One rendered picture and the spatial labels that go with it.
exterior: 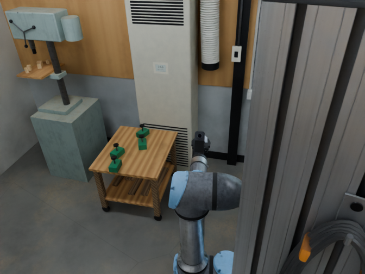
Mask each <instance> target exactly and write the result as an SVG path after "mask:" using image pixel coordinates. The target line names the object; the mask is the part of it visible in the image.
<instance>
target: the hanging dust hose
mask: <svg viewBox="0 0 365 274"><path fill-rule="evenodd" d="M219 1H220V0H200V16H201V17H200V18H201V19H200V20H201V21H200V22H201V23H200V24H201V25H200V26H201V30H200V31H201V32H200V33H201V60H202V69H203V70H207V71H214V70H217V69H219V12H220V11H219V10H220V9H219V8H220V7H219V5H220V4H219V3H220V2H219Z"/></svg>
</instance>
